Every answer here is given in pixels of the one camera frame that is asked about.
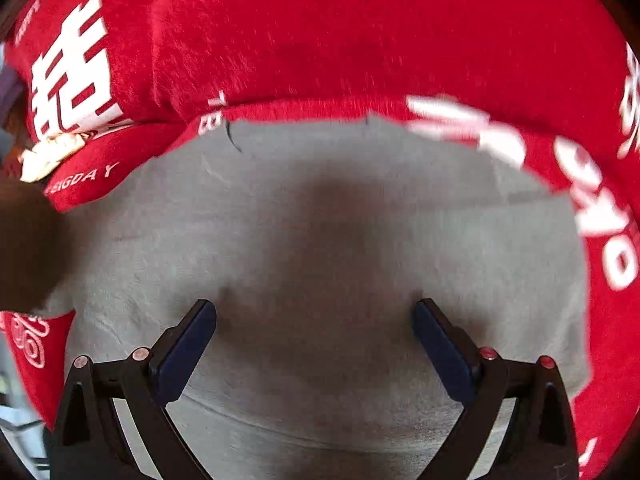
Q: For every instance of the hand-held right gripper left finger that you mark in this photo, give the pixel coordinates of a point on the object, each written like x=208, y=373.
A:
x=185, y=355

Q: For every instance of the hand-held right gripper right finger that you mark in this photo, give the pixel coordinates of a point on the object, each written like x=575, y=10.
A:
x=442, y=355

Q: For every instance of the grey small garment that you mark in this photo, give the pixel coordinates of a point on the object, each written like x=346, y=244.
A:
x=325, y=210

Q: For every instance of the gold patterned cloth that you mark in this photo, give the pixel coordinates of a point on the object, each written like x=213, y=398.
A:
x=50, y=152

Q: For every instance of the purple cloth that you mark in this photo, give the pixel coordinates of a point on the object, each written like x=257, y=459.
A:
x=10, y=95

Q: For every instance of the red printed blanket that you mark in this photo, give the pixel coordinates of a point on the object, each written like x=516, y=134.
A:
x=350, y=35

